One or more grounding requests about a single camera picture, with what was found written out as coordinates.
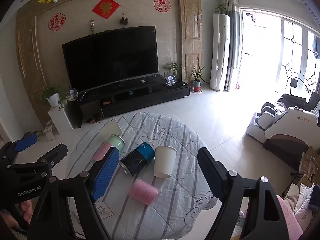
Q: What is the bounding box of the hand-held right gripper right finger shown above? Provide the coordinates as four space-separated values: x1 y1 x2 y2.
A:
197 147 290 240

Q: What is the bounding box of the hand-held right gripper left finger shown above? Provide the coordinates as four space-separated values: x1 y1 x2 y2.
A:
29 148 120 240

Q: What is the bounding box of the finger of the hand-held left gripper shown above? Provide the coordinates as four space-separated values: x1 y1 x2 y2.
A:
0 133 38 164
12 143 68 178

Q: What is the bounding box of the white paper cup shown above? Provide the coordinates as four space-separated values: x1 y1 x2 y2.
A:
153 145 178 179

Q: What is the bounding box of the black and blue cup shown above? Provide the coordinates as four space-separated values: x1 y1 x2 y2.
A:
119 142 156 176

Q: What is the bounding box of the green and pink cup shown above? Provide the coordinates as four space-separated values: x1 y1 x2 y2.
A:
91 134 125 163

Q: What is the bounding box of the pink plastic cup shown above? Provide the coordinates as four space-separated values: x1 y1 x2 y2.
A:
128 178 160 205

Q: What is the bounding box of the person's left hand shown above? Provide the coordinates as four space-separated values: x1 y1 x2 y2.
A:
19 200 33 222

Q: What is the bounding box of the white paper sheet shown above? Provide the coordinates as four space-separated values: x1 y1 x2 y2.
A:
96 119 123 141

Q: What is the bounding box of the round table with striped cloth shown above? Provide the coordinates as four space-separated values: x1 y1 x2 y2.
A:
66 112 221 240

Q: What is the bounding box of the pair of dark shoes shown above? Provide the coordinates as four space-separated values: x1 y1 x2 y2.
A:
86 114 103 124

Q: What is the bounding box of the potted plant in white pot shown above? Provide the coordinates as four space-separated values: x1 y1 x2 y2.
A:
41 86 66 108

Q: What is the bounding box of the round decorative figure plate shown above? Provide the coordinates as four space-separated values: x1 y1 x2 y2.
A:
66 88 79 102
165 74 178 87

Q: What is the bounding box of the black television cabinet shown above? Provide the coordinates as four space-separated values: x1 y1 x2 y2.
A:
66 76 191 129

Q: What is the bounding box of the pink cloth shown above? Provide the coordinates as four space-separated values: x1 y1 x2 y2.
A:
243 194 304 240

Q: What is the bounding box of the white massage chair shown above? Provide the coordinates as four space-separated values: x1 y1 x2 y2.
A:
246 92 320 171

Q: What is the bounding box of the pile of cushions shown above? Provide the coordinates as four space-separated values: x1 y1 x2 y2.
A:
283 182 320 229

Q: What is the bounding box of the potted plant in blue pot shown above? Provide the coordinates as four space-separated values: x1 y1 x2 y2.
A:
189 65 206 93

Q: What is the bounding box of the brown cardboard box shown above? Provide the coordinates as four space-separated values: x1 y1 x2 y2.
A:
297 146 320 182

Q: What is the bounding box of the large black television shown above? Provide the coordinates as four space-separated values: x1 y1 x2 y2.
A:
62 25 160 94

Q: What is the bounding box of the leafy green potted plant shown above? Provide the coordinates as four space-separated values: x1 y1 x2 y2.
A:
164 62 183 80

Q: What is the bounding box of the white standing air conditioner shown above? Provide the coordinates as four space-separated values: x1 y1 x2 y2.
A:
209 13 231 92

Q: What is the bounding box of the gooseneck floor stand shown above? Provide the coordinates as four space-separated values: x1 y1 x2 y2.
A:
289 77 312 96

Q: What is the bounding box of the round red paper cutting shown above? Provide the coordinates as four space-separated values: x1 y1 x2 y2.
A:
153 0 171 12
48 13 66 32

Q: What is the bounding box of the grey striped curtain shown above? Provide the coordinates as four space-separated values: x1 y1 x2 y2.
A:
221 0 241 92

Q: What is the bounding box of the patterned glass door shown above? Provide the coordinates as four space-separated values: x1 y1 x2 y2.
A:
279 17 320 97

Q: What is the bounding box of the red diamond paper decoration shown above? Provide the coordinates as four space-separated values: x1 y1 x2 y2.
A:
92 0 121 20

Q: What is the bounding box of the white pedestal stand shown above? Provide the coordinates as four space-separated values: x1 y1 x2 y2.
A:
47 105 74 134

